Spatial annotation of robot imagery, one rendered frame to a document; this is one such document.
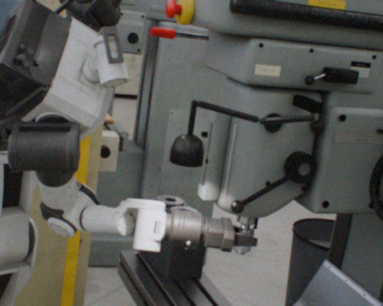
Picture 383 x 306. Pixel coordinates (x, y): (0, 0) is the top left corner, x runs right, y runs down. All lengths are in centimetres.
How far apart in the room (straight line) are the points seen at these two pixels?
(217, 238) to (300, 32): 52
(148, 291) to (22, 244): 39
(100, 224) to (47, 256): 175
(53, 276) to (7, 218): 154
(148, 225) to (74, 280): 195
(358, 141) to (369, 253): 39
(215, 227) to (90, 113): 40
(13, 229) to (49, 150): 53
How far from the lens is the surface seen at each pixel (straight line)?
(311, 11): 140
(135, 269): 212
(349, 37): 150
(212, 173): 154
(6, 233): 200
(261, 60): 141
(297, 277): 365
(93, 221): 173
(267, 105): 147
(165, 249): 207
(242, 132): 149
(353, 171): 160
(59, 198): 168
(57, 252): 345
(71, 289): 355
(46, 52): 161
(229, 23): 136
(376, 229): 183
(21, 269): 210
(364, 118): 158
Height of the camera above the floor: 182
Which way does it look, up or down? 14 degrees down
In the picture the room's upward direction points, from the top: 8 degrees clockwise
